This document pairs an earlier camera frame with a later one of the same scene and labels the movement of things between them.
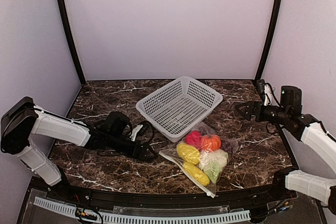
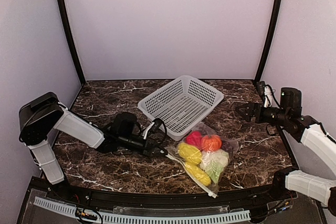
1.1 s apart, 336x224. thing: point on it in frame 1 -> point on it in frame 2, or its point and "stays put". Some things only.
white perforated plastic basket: x=176 y=110 stays put
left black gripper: x=142 y=153 -> x=149 y=145
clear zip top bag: x=202 y=155 stays put
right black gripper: x=251 y=106 stays put
